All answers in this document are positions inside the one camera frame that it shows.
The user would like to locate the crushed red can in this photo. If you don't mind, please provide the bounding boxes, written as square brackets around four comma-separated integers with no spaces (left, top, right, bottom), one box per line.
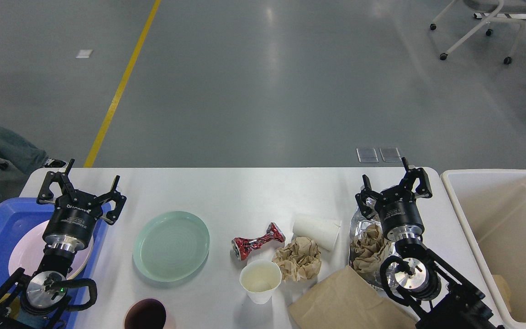
[231,222,286,261]

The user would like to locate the upright white paper cup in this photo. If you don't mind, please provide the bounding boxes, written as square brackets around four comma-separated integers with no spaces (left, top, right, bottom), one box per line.
[239,260,282,305]

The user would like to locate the silver foil bag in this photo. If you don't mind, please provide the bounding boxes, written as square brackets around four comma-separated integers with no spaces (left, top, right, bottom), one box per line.
[348,208,397,290]

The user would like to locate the crumpled brown paper ball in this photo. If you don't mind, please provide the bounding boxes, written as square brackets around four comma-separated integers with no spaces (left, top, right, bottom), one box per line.
[272,237,322,281]

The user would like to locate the blue plastic tray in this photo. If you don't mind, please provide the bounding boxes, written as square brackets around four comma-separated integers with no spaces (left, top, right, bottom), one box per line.
[0,198,108,329]

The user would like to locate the pink plate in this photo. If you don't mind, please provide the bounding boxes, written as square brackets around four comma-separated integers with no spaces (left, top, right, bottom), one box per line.
[8,221,95,280]

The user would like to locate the floor outlet cover left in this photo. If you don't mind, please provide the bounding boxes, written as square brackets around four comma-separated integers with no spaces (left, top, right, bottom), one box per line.
[356,147,379,163]

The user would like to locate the white office chair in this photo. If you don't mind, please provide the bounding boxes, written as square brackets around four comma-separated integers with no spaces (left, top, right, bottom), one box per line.
[440,0,526,65]

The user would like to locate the flat brown paper bag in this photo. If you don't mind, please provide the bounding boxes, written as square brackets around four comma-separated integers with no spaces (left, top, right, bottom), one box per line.
[288,266,416,329]

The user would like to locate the white floor tag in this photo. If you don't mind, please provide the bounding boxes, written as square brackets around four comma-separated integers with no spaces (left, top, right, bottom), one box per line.
[75,49,93,59]

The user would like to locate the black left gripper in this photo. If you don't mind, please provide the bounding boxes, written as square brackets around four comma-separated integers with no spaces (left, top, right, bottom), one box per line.
[36,159,126,251]

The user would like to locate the floor outlet cover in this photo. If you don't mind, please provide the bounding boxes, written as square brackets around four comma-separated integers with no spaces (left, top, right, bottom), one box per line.
[356,147,379,163]
[379,147,402,162]

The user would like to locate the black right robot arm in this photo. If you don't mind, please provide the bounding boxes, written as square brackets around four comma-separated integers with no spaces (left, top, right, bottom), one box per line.
[355,158,494,329]

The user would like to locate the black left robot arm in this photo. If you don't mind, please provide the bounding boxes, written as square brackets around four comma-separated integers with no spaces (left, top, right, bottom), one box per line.
[0,160,126,329]

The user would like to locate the lying white paper cup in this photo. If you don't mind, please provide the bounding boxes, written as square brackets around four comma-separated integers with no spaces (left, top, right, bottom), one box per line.
[292,214,341,251]

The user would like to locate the crumpled brown paper in bag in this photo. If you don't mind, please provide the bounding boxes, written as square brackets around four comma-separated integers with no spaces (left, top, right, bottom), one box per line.
[349,223,394,275]

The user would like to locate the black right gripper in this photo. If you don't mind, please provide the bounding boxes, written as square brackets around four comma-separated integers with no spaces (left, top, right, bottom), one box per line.
[355,158,433,242]

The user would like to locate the beige plastic bin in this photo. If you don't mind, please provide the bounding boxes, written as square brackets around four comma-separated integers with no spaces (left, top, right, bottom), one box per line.
[441,169,526,329]

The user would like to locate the floor outlet cover right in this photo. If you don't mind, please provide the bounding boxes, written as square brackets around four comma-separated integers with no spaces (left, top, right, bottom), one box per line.
[379,147,402,162]

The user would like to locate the pink mug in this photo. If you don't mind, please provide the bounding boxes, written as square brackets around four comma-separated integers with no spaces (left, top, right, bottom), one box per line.
[123,298,177,329]

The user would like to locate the green plate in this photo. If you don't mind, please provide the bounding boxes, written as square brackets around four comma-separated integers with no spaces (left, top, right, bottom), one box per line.
[133,211,210,282]

